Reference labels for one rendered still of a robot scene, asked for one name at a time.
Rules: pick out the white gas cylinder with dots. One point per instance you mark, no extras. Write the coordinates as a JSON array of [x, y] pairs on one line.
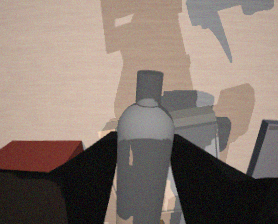
[[145, 134]]

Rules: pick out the light grey open tray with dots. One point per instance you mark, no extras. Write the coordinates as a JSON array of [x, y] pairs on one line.
[[264, 160]]

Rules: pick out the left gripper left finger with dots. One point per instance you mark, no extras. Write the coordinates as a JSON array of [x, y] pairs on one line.
[[31, 197]]

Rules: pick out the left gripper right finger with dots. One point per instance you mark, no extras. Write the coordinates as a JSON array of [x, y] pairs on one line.
[[211, 191]]

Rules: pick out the red open box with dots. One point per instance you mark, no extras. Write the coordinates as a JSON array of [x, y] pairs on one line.
[[38, 155]]

